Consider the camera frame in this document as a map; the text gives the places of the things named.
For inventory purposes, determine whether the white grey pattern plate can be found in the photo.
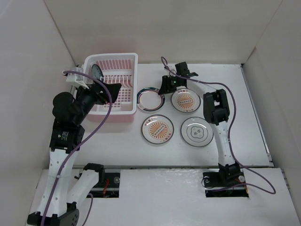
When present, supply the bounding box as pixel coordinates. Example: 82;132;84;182
181;117;214;147

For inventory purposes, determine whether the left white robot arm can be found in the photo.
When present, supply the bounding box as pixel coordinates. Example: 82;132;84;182
27;81;122;226

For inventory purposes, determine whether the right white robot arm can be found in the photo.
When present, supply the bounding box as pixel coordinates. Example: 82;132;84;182
159;56;241;187

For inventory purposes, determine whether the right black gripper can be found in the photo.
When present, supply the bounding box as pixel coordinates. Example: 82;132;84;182
158;75;180;95

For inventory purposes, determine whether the orange sunburst plate upper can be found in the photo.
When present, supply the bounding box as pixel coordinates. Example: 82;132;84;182
171;89;201;113

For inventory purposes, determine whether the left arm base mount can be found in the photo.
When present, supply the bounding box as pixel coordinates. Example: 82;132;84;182
90;171;120;198

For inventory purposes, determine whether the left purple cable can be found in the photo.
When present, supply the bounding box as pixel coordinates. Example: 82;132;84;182
41;70;118;226

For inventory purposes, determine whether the pink white dish rack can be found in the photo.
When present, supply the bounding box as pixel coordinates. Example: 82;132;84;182
82;53;138;123

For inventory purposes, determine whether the orange sunburst plate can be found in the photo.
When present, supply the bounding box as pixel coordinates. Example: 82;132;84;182
141;114;174;145
171;89;201;113

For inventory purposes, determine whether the blue patterned small plate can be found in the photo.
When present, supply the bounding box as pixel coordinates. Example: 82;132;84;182
91;64;104;82

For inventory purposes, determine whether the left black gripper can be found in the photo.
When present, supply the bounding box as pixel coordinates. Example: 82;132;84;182
73;79;121;124

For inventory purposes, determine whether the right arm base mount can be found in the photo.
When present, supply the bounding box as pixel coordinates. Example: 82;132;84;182
201;171;249;198

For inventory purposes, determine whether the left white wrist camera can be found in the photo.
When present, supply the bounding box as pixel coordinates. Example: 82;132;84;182
62;72;88;89

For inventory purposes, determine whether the orange sunburst plate lower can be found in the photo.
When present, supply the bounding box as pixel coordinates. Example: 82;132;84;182
141;114;174;145

